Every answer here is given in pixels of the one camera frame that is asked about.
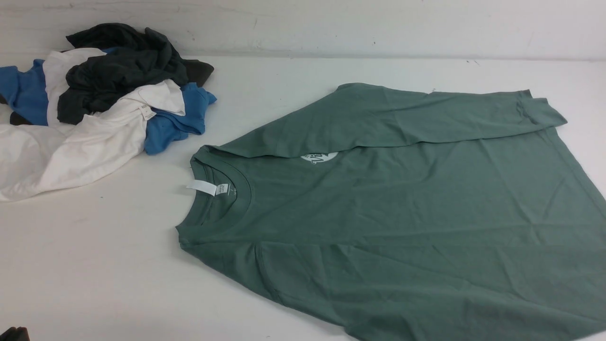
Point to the green long-sleeve top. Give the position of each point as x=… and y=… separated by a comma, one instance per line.
x=405, y=216

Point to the white shirt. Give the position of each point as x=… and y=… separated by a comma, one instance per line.
x=36, y=159

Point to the dark grey shirt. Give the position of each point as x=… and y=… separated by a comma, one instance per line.
x=129, y=59

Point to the blue shirt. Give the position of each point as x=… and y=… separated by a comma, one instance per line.
x=164, y=128

